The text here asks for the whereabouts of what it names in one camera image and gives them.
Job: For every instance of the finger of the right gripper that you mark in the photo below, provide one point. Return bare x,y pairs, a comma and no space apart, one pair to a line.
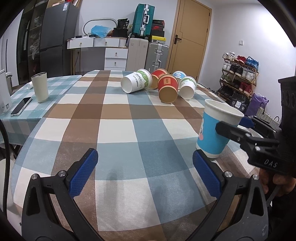
257,124
234,133

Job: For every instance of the plaid tablecloth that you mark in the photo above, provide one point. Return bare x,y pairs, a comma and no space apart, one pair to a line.
144,186

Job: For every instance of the green white paper cup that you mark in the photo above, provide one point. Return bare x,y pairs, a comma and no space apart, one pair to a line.
135,81

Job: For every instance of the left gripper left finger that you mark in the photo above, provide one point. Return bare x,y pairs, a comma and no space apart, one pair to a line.
49,209

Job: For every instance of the blue white paper cup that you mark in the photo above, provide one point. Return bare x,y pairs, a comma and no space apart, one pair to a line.
179,75

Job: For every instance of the blue bunny paper cup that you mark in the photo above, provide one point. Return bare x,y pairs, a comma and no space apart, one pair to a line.
211,143

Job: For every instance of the silver suitcase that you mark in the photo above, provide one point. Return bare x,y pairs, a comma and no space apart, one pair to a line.
157,55

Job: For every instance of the wooden door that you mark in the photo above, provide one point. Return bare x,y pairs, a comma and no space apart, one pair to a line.
189,38

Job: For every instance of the white box appliance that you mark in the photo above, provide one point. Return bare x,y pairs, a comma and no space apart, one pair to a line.
5,98

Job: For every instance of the front red paper cup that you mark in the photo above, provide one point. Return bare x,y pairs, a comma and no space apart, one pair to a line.
168,88

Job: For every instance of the green white cup right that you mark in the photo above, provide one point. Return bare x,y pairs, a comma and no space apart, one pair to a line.
187,87

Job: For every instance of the white smartphone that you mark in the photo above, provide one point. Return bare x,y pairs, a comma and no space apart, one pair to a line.
21,106

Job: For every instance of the person right hand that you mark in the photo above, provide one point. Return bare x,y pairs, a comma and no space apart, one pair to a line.
286,183

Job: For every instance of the red paper cup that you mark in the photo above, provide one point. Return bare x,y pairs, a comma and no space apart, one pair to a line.
156,75
168,88

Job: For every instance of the rear red paper cup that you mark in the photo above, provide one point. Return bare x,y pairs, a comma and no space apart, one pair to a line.
156,75

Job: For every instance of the blue plastic bag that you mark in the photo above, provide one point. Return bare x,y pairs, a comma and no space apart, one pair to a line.
100,31

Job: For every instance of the teal suitcase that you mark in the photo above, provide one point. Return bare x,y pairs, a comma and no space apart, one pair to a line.
142,21

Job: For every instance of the small check blue tablecloth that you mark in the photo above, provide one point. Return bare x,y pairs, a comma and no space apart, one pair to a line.
19,127

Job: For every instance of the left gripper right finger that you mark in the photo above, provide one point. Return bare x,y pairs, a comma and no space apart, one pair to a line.
250,219

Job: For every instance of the shoe rack with shoes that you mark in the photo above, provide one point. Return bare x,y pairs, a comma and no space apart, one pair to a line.
239,77

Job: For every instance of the beige suitcase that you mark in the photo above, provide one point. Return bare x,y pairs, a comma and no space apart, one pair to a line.
137,53

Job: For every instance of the purple bag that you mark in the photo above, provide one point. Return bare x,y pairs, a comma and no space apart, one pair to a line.
256,102

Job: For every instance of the stacked shoe boxes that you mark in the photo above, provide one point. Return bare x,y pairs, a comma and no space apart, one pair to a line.
158,32

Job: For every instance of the black refrigerator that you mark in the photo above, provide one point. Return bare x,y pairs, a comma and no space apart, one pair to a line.
59,25

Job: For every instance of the cream travel tumbler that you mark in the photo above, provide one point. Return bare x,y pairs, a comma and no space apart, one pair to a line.
40,86

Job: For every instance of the white drawer desk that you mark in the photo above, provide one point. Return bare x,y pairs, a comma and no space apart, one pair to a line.
94,53

